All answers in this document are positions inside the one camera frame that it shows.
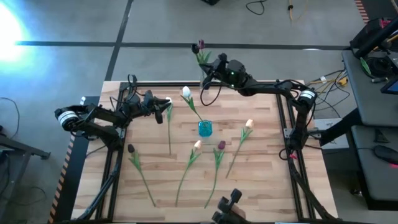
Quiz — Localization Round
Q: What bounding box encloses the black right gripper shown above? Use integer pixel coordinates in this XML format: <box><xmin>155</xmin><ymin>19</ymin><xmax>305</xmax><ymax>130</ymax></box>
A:
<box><xmin>201</xmin><ymin>52</ymin><xmax>250</xmax><ymax>91</ymax></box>

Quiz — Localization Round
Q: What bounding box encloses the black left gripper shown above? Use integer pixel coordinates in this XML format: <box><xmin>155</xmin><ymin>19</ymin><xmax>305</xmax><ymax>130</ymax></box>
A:
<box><xmin>121</xmin><ymin>90</ymin><xmax>173</xmax><ymax>125</ymax></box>

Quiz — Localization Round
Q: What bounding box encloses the white artificial tulip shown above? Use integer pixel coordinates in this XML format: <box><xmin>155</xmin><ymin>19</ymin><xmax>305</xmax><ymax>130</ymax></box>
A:
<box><xmin>165</xmin><ymin>96</ymin><xmax>174</xmax><ymax>156</ymax></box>
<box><xmin>181</xmin><ymin>85</ymin><xmax>206</xmax><ymax>124</ymax></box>

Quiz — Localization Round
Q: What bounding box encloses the maroon artificial tulip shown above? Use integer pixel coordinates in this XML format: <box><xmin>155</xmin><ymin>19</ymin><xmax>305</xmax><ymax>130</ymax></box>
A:
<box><xmin>203</xmin><ymin>140</ymin><xmax>227</xmax><ymax>209</ymax></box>
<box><xmin>198</xmin><ymin>39</ymin><xmax>213</xmax><ymax>66</ymax></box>

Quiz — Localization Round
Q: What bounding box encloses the blue patterned glass vase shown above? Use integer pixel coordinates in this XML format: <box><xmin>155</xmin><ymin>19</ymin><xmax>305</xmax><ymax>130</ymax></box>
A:
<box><xmin>198</xmin><ymin>119</ymin><xmax>213</xmax><ymax>138</ymax></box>

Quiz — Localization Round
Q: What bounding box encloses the cream artificial tulip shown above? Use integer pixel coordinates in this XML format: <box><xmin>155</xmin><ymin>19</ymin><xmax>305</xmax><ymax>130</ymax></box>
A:
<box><xmin>174</xmin><ymin>139</ymin><xmax>203</xmax><ymax>208</ymax></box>

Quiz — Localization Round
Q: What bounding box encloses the peach artificial tulip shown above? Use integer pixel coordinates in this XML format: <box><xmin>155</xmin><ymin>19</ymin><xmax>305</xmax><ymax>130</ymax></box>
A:
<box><xmin>225</xmin><ymin>118</ymin><xmax>255</xmax><ymax>179</ymax></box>

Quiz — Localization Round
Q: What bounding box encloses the black hazard striped panel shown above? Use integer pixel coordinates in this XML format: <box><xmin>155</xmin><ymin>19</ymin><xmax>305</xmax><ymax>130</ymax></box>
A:
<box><xmin>48</xmin><ymin>95</ymin><xmax>102</xmax><ymax>224</ymax></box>

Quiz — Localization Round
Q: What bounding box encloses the white box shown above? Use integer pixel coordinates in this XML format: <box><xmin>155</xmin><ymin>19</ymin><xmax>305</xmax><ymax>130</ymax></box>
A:
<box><xmin>312</xmin><ymin>118</ymin><xmax>349</xmax><ymax>150</ymax></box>

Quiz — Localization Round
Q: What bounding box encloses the grey metal stand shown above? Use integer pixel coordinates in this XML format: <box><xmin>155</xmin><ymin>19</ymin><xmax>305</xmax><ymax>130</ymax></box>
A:
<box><xmin>0</xmin><ymin>124</ymin><xmax>51</xmax><ymax>162</ymax></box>

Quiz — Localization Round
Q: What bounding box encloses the grey desk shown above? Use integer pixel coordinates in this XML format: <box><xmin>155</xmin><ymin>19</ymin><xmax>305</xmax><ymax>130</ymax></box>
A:
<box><xmin>351</xmin><ymin>124</ymin><xmax>398</xmax><ymax>210</ymax></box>
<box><xmin>341</xmin><ymin>49</ymin><xmax>398</xmax><ymax>127</ymax></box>

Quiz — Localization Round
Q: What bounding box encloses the black equipment stand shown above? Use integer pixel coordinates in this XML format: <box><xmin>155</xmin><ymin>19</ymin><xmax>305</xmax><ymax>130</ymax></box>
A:
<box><xmin>349</xmin><ymin>17</ymin><xmax>398</xmax><ymax>60</ymax></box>

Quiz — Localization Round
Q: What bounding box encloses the black tablet screen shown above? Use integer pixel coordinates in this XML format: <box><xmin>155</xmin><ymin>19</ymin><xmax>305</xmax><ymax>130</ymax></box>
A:
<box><xmin>379</xmin><ymin>77</ymin><xmax>398</xmax><ymax>95</ymax></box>

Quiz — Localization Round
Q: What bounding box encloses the black computer mouse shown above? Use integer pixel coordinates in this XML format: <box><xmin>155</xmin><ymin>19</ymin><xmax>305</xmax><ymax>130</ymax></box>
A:
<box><xmin>373</xmin><ymin>144</ymin><xmax>398</xmax><ymax>165</ymax></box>

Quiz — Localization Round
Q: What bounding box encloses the black aluminium table frame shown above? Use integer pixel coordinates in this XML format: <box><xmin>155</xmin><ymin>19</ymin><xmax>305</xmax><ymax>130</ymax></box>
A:
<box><xmin>73</xmin><ymin>80</ymin><xmax>336</xmax><ymax>224</ymax></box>

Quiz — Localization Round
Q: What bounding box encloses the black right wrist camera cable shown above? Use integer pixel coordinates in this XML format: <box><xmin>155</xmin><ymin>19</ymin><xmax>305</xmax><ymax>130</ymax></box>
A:
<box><xmin>200</xmin><ymin>81</ymin><xmax>223</xmax><ymax>107</ymax></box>

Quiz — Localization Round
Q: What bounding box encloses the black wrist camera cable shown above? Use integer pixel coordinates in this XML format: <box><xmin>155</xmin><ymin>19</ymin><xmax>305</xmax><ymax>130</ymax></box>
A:
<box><xmin>200</xmin><ymin>81</ymin><xmax>223</xmax><ymax>107</ymax></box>
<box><xmin>126</xmin><ymin>73</ymin><xmax>138</xmax><ymax>94</ymax></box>

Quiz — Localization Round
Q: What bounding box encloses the black left wrist camera cable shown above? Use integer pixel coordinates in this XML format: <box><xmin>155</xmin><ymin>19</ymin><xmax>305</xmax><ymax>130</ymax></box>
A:
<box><xmin>126</xmin><ymin>73</ymin><xmax>138</xmax><ymax>94</ymax></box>

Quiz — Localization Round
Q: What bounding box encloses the black floor cable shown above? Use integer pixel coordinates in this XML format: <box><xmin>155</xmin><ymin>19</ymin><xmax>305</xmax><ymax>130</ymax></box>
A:
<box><xmin>245</xmin><ymin>0</ymin><xmax>266</xmax><ymax>16</ymax></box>

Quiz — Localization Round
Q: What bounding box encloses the yellow floor cable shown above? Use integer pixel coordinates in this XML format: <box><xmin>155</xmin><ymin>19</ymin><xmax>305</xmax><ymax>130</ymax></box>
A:
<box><xmin>287</xmin><ymin>0</ymin><xmax>309</xmax><ymax>22</ymax></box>

